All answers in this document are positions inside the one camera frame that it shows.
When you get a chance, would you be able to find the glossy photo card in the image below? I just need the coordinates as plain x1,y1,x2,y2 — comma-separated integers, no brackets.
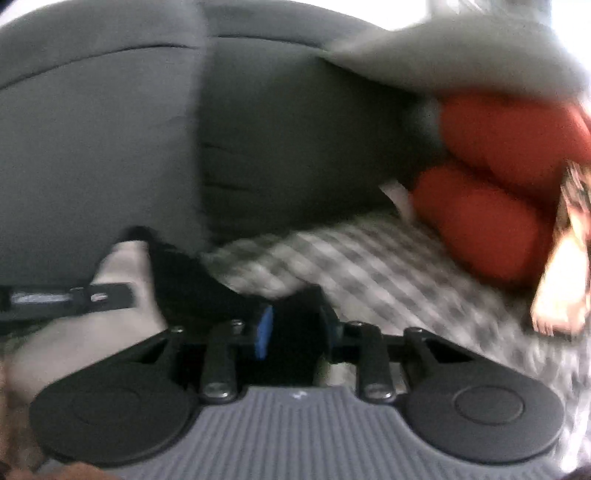
530,159,591,339

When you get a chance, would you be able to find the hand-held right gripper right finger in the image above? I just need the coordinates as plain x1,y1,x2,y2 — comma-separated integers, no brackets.
318,295,474,402

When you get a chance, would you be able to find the dark grey sofa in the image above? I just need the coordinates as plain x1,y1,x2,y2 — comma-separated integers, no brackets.
0,0,440,288

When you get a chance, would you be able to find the person's left hand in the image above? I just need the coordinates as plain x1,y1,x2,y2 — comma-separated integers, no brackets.
0,360,34,468

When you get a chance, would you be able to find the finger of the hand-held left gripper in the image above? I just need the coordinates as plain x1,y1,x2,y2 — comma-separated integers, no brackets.
69,283,136,311

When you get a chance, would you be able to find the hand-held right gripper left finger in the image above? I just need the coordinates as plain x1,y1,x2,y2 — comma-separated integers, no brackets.
124,305,275,402

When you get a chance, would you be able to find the orange plush cushion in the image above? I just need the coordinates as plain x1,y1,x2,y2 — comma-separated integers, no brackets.
408,91,591,288

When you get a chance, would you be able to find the cream and black t-shirt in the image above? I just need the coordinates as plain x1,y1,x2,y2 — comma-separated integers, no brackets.
7,225,352,403

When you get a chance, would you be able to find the grey checked cloth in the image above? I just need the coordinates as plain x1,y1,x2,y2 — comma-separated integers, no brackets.
202,209,533,371

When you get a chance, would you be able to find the white pillow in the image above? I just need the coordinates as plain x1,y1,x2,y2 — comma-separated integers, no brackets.
318,13,588,101

